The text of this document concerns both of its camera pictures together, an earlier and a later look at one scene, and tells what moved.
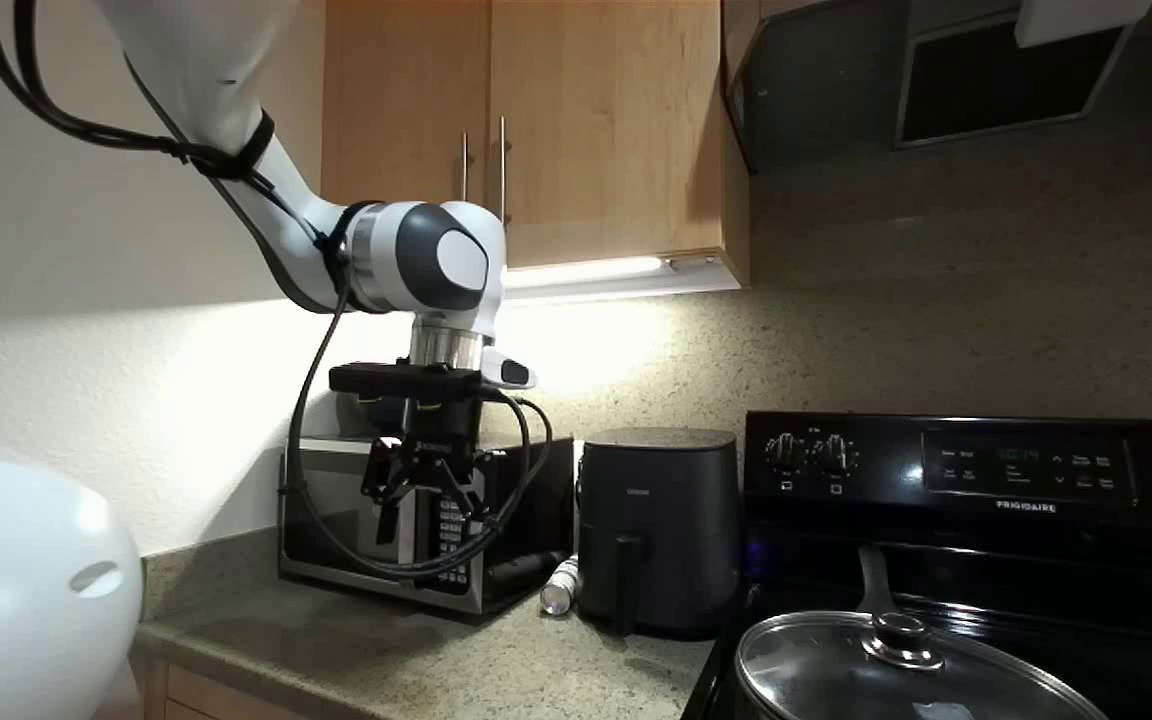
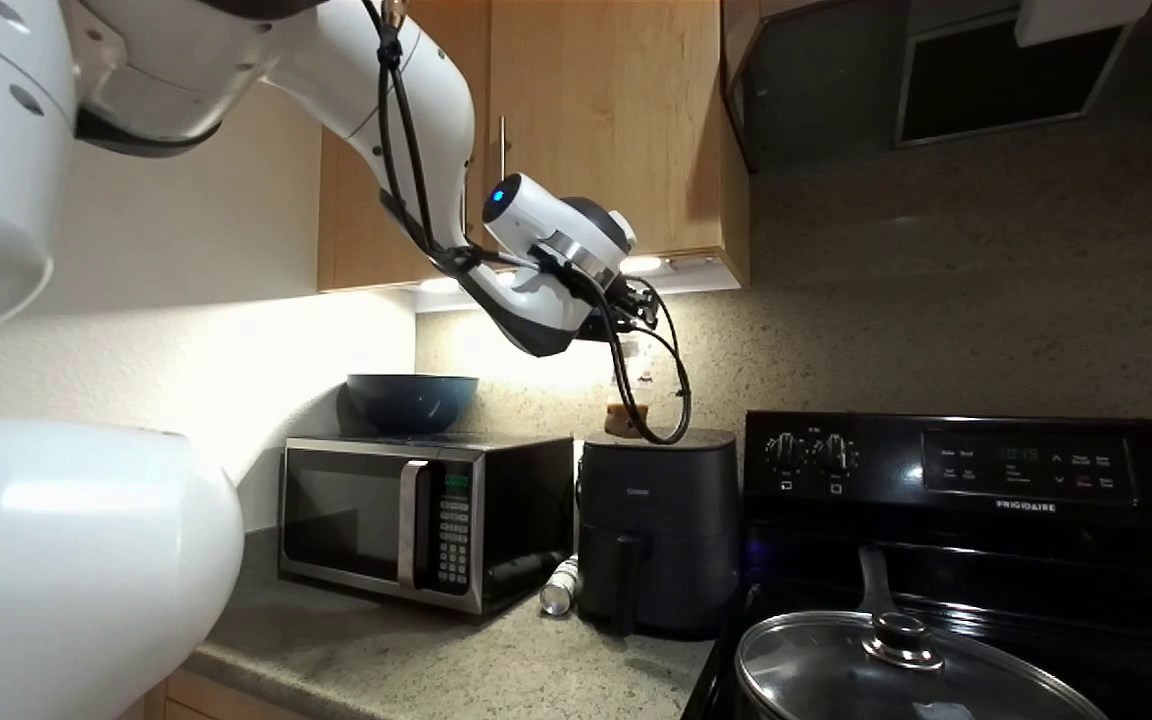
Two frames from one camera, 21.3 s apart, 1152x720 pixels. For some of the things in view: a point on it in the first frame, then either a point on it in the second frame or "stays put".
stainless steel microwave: x=469 y=528 stays put
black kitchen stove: x=1070 y=544 stays put
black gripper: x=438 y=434 -> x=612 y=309
